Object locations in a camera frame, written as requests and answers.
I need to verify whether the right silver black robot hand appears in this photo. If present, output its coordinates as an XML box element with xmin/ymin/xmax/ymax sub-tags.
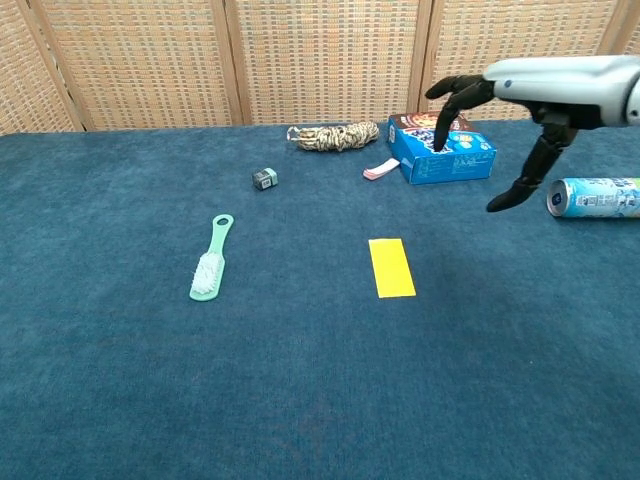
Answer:
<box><xmin>424</xmin><ymin>54</ymin><xmax>640</xmax><ymax>214</ymax></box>

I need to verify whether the mint green scrub brush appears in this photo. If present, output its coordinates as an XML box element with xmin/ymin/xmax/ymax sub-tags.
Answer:
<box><xmin>188</xmin><ymin>213</ymin><xmax>235</xmax><ymax>303</ymax></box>

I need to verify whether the woven bamboo screen panel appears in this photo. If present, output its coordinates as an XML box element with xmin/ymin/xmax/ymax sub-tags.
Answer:
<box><xmin>409</xmin><ymin>0</ymin><xmax>632</xmax><ymax>122</ymax></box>
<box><xmin>17</xmin><ymin>0</ymin><xmax>251</xmax><ymax>132</ymax></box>
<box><xmin>0</xmin><ymin>0</ymin><xmax>84</xmax><ymax>136</ymax></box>
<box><xmin>607</xmin><ymin>0</ymin><xmax>640</xmax><ymax>57</ymax></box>
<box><xmin>212</xmin><ymin>0</ymin><xmax>434</xmax><ymax>127</ymax></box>

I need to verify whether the pink white eraser strip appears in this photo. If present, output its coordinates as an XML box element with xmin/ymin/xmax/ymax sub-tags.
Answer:
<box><xmin>362</xmin><ymin>156</ymin><xmax>401</xmax><ymax>181</ymax></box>

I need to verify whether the small grey cube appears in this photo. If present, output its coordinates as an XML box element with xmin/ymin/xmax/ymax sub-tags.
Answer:
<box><xmin>252</xmin><ymin>167</ymin><xmax>279</xmax><ymax>192</ymax></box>

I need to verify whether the blue carpet table cover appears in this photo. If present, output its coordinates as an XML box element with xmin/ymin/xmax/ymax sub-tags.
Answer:
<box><xmin>0</xmin><ymin>118</ymin><xmax>640</xmax><ymax>480</ymax></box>

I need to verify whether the bundled beige patterned rope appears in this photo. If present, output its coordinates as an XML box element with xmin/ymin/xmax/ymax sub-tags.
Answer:
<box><xmin>286</xmin><ymin>120</ymin><xmax>381</xmax><ymax>153</ymax></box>

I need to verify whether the light blue drink can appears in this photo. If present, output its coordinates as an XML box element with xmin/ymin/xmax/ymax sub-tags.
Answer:
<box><xmin>546</xmin><ymin>177</ymin><xmax>640</xmax><ymax>220</ymax></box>

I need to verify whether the blue cookie box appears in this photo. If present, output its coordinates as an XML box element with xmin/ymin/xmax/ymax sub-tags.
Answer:
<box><xmin>387</xmin><ymin>110</ymin><xmax>499</xmax><ymax>186</ymax></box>

